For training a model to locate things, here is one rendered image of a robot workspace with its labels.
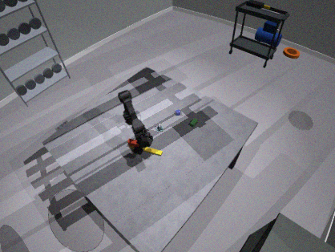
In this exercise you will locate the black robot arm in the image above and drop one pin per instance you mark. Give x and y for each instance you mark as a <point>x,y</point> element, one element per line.
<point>131,119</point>

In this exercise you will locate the yellow bar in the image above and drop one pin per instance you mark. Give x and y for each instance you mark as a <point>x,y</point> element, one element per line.
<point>132,144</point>

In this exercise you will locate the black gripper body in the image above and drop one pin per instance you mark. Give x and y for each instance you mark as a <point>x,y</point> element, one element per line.
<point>138,150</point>

